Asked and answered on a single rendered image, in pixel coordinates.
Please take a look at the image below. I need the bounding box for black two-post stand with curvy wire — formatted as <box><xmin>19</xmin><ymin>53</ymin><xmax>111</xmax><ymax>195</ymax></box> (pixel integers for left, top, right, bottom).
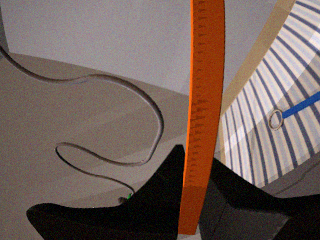
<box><xmin>0</xmin><ymin>45</ymin><xmax>320</xmax><ymax>199</ymax></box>

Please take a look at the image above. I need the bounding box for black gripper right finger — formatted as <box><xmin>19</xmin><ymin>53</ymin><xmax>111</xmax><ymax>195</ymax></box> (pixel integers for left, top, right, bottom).
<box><xmin>199</xmin><ymin>159</ymin><xmax>320</xmax><ymax>240</ymax></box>

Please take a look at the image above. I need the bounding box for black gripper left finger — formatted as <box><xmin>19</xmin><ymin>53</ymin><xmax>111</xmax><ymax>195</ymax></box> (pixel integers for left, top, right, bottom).
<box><xmin>27</xmin><ymin>144</ymin><xmax>185</xmax><ymax>240</ymax></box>

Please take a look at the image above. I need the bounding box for blue handle with grey loop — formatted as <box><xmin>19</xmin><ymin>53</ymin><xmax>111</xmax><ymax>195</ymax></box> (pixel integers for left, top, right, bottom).
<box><xmin>268</xmin><ymin>92</ymin><xmax>320</xmax><ymax>131</ymax></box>

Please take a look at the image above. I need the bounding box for orange handle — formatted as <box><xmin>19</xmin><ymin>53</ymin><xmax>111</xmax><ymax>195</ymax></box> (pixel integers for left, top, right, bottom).
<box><xmin>177</xmin><ymin>0</ymin><xmax>225</xmax><ymax>235</ymax></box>

